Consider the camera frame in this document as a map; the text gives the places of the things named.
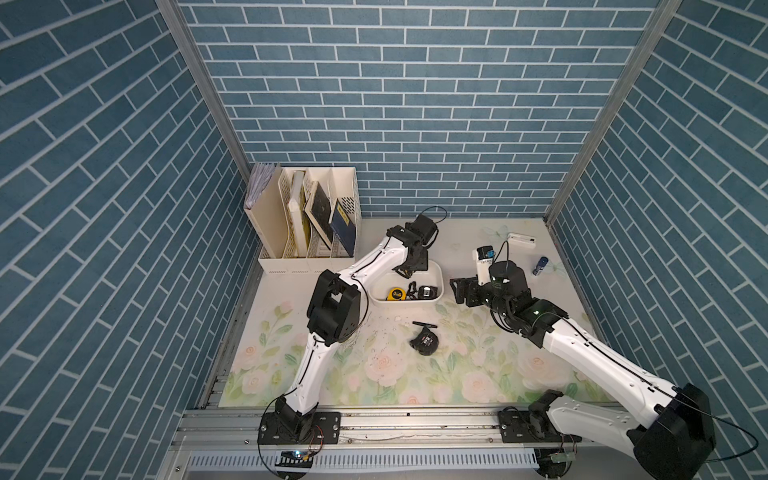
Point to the beige file folder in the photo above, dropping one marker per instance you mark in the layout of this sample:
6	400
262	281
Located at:
264	207

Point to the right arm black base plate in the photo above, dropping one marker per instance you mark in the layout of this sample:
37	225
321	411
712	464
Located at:
517	426

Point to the white oval storage box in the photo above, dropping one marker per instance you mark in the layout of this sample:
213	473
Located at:
432	277

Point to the black worn-page book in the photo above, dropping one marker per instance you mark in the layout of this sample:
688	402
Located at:
318	210

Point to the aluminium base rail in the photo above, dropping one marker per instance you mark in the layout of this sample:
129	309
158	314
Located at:
385	443

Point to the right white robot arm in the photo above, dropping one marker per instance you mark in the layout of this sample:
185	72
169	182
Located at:
668	430

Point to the white yellow-edged book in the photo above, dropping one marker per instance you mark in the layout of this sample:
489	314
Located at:
296	209

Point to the white perforated file organizer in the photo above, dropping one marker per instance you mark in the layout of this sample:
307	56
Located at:
339	183

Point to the white rectangular device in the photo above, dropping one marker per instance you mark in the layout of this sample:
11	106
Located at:
520	240

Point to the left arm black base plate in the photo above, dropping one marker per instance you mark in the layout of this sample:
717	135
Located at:
289	429

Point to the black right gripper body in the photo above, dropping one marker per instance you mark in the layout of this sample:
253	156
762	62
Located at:
484	294

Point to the small black round tape measure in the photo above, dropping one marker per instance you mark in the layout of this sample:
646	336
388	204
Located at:
426	292

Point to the yellow round tape measure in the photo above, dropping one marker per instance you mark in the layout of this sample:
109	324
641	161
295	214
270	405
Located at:
397	294

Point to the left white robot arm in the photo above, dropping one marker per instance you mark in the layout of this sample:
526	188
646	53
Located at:
338	305

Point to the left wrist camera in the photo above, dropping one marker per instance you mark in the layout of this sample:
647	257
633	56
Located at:
425	228

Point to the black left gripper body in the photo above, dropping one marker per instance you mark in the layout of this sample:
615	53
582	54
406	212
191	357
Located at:
420	263

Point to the dark blue book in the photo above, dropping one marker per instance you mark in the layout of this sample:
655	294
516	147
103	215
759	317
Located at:
343	228

